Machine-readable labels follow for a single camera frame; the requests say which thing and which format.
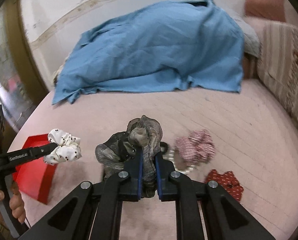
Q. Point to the grey organza scrunchie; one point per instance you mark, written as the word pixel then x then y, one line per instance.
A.
pixel 143 134

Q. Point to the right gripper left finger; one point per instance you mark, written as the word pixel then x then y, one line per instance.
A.
pixel 92 211

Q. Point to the wooden stained-glass door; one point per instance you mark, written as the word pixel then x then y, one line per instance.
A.
pixel 21 85

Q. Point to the black hair band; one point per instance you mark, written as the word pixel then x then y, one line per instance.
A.
pixel 164 147

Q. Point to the grey-blue pillow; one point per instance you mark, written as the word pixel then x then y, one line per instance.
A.
pixel 251 40

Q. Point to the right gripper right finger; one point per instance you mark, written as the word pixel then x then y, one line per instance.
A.
pixel 205 210

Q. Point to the red shallow tray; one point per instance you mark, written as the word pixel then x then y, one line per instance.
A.
pixel 35 179

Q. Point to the white dotted scrunchie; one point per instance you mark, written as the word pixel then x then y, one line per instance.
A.
pixel 68 147

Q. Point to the pink plaid scrunchie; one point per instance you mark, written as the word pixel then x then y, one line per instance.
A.
pixel 197 147

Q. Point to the red patterned scrunchie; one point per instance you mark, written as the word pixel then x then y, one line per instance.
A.
pixel 228 181

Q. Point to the blue bed sheet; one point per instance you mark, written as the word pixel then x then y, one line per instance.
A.
pixel 159 48

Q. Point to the salmon pink pillow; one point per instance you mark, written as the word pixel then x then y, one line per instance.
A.
pixel 268 9

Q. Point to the striped beige cushion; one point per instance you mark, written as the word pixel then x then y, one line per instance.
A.
pixel 278 65

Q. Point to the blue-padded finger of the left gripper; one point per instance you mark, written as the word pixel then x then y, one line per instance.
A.
pixel 26 155

